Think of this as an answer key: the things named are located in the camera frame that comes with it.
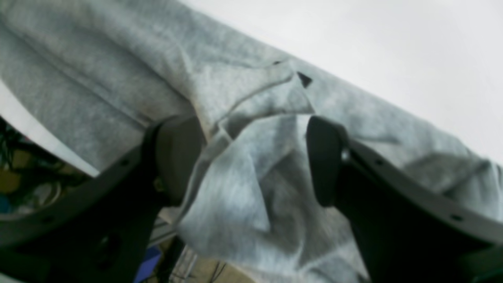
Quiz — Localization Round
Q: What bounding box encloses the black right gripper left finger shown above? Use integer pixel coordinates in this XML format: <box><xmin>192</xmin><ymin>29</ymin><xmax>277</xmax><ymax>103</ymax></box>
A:
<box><xmin>0</xmin><ymin>118</ymin><xmax>205</xmax><ymax>283</ymax></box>

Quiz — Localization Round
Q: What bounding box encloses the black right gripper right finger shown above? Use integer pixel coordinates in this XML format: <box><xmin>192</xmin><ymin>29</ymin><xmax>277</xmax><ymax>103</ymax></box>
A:
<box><xmin>306</xmin><ymin>116</ymin><xmax>503</xmax><ymax>283</ymax></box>

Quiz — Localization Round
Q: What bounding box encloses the grey t-shirt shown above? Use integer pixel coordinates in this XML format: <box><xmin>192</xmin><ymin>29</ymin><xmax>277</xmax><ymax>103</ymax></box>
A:
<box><xmin>1</xmin><ymin>0</ymin><xmax>502</xmax><ymax>283</ymax></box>

